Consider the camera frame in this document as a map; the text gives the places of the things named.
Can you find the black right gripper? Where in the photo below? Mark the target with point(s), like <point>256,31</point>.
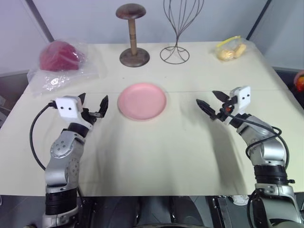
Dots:
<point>229,104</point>

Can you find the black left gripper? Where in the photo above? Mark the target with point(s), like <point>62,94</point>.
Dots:
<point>93,115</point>

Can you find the red-orange apple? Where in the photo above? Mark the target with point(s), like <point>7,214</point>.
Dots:
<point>301,84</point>

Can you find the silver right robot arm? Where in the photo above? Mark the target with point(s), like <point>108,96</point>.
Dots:
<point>273,149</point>

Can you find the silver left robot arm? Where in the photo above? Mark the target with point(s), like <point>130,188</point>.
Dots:
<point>61,148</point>

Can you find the pink round plate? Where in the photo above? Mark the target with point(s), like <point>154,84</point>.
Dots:
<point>142,101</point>

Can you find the person's bare hand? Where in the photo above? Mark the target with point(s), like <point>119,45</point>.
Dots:
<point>300,74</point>

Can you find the large clear plastic bag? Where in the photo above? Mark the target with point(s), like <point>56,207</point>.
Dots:
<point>59,80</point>

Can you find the small clear zip bag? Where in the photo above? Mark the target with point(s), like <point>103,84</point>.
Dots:
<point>225,47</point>

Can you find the dark red knitted hat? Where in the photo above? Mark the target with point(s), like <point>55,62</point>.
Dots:
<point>59,57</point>

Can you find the cream tablecloth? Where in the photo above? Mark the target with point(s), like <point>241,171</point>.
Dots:
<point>152,152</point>

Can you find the brown wooden hat stand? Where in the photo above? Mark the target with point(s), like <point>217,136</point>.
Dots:
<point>133,35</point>

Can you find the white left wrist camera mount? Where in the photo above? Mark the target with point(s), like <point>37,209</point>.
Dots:
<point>69,107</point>

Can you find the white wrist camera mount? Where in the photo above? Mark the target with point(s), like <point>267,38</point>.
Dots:
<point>69,107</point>
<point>243,97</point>

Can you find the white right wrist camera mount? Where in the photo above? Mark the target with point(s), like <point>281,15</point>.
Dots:
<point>243,97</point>

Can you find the dark slanted frame pole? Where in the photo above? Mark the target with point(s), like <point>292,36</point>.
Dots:
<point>259,19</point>

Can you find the grey slanted frame pole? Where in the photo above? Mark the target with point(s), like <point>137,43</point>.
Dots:
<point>40,22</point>

